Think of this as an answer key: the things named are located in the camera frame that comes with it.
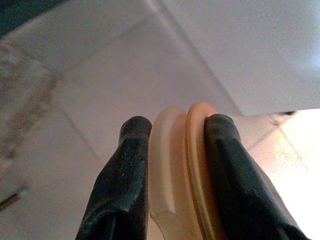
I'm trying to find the dark cabinet panel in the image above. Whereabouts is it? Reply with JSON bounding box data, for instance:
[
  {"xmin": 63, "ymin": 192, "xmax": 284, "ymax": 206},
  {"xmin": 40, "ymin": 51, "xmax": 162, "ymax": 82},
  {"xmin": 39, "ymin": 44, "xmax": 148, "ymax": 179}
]
[{"xmin": 0, "ymin": 0, "xmax": 68, "ymax": 37}]

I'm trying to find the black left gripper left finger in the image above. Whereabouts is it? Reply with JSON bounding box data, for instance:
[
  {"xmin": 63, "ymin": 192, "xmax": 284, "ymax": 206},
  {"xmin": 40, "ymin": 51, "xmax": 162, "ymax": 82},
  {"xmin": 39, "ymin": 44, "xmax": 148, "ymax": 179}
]
[{"xmin": 74, "ymin": 115, "xmax": 153, "ymax": 240}]

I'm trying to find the beige round plastic tub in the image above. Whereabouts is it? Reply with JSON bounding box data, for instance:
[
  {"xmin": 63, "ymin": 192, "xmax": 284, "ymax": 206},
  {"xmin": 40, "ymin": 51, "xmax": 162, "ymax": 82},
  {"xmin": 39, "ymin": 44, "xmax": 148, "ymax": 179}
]
[{"xmin": 148, "ymin": 100, "xmax": 227, "ymax": 240}]

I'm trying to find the brown patterned floor mat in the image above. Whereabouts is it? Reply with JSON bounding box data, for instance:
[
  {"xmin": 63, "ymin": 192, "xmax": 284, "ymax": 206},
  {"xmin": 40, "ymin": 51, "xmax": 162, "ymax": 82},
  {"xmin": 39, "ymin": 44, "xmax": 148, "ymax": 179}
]
[{"xmin": 0, "ymin": 39, "xmax": 58, "ymax": 161}]

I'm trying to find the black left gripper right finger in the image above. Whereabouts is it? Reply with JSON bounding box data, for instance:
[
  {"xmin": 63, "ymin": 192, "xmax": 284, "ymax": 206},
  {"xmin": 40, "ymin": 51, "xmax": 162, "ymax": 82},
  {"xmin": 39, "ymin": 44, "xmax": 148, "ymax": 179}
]
[{"xmin": 204, "ymin": 113, "xmax": 311, "ymax": 240}]

